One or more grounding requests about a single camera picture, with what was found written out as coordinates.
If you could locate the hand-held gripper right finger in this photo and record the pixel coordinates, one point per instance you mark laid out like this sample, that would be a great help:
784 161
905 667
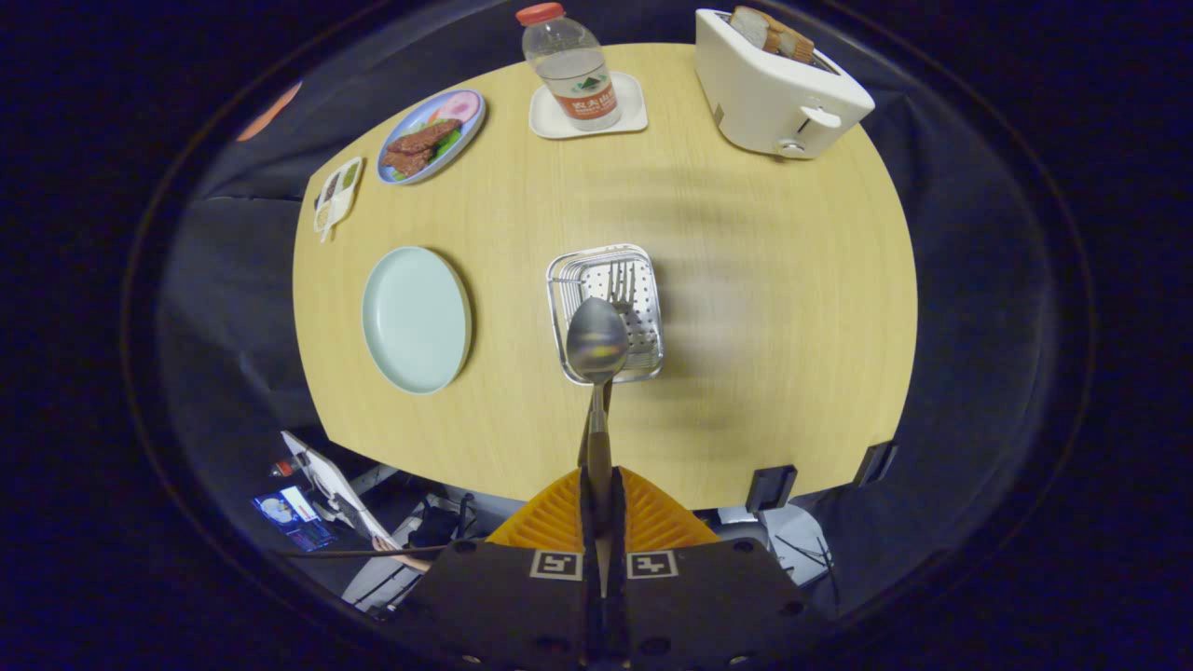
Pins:
708 596

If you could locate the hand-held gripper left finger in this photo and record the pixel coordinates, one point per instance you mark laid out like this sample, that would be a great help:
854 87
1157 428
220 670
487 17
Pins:
503 596

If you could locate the black table clamp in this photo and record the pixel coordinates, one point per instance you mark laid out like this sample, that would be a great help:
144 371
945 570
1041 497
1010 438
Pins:
876 463
772 487

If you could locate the white board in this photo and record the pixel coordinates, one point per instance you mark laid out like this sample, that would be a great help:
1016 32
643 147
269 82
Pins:
326 475

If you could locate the blue box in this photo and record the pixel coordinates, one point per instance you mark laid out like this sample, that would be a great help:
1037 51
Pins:
289 517

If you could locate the pale green plate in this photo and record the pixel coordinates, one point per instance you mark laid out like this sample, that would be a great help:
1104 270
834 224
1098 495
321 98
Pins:
415 321

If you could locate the white divided condiment tray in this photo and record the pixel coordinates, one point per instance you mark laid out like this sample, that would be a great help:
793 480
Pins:
337 210

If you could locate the brown meat strip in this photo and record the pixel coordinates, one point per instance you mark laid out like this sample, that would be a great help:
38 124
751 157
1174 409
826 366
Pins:
405 163
424 137

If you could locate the blue plate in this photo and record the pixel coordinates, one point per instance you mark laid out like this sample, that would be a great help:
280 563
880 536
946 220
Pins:
447 154

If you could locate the green lettuce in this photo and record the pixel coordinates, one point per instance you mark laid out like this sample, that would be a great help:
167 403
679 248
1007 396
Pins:
449 140

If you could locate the white square coaster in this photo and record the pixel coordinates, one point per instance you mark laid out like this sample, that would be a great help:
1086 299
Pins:
636 116

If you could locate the pink ham slice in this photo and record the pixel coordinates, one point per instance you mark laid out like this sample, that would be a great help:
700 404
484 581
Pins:
457 107

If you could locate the white toaster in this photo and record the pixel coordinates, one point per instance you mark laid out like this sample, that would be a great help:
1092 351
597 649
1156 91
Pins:
764 102

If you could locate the clear water bottle red cap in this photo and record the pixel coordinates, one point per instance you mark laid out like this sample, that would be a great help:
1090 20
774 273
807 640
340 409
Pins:
569 65

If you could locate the bread slice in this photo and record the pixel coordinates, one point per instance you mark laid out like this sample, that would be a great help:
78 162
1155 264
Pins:
755 26

